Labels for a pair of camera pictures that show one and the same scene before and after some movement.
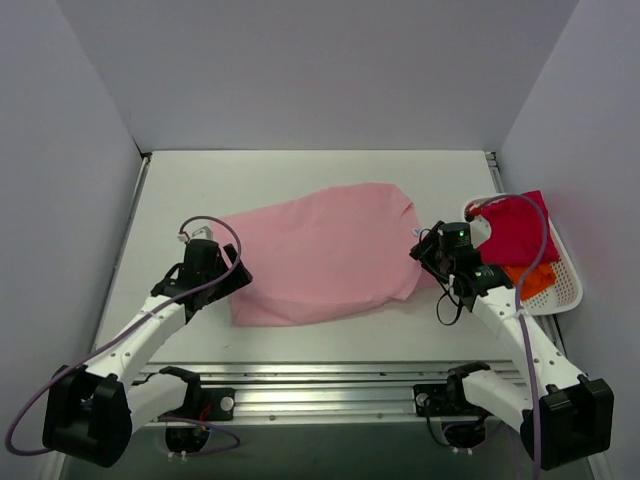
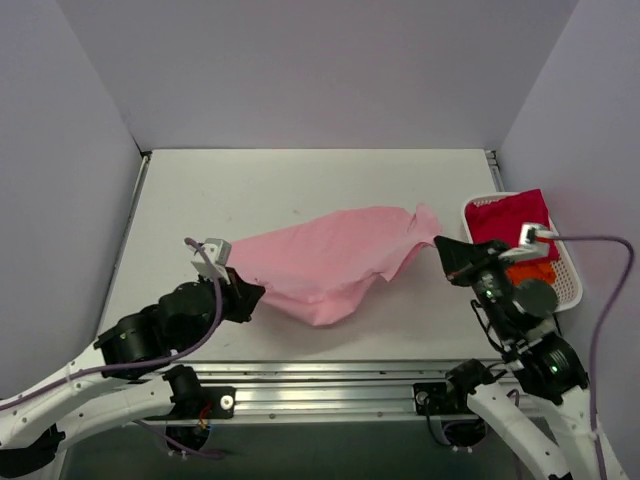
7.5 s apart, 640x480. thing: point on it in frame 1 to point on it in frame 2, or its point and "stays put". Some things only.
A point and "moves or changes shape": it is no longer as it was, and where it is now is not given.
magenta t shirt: [516, 232] stays put
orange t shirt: [539, 278] stays put
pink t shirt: [330, 253] moves or changes shape
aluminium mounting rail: [333, 391] stays put
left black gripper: [232, 273] to [232, 296]
